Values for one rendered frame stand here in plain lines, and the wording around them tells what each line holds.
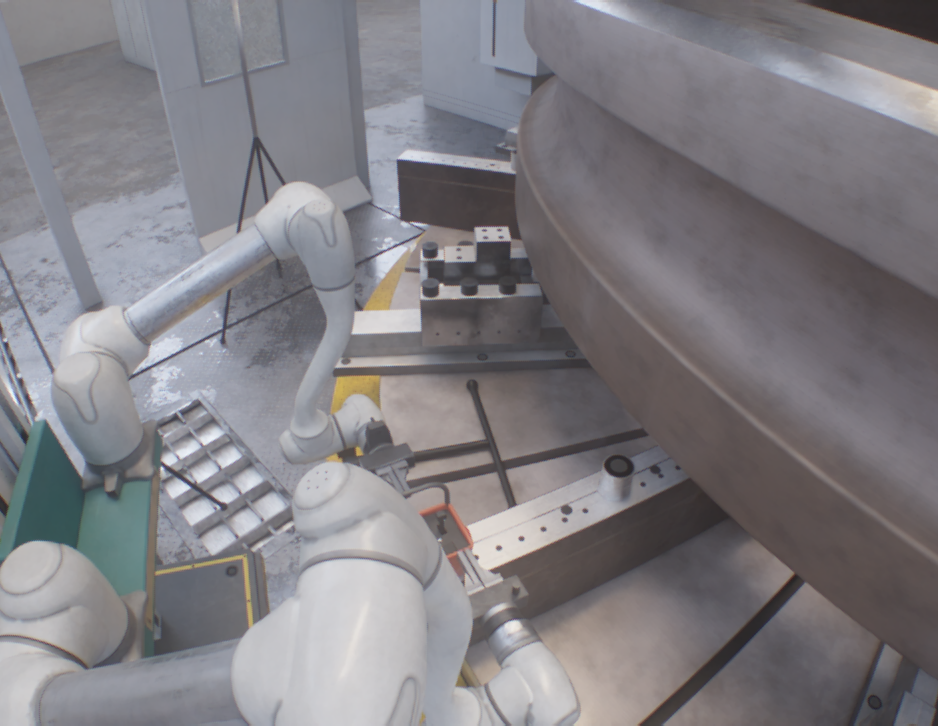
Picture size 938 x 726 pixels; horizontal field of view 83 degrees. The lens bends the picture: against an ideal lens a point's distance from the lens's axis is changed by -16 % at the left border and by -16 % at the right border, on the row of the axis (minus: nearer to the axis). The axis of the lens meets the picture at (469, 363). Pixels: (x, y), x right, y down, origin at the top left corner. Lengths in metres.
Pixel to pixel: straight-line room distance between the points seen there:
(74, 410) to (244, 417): 1.60
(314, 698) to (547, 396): 1.94
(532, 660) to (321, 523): 0.60
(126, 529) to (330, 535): 0.82
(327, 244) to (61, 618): 0.85
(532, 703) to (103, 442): 0.98
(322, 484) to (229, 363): 2.60
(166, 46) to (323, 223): 2.59
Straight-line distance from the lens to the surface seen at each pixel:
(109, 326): 1.52
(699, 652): 1.87
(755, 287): 1.34
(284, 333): 3.31
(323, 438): 1.64
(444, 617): 0.82
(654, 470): 1.69
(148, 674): 0.78
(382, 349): 2.47
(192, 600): 1.98
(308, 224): 1.32
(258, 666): 0.62
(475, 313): 2.27
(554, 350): 2.51
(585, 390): 2.43
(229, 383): 3.09
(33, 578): 1.05
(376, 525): 0.63
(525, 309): 2.28
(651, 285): 1.51
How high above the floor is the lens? 1.94
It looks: 40 degrees down
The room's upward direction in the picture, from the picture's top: straight up
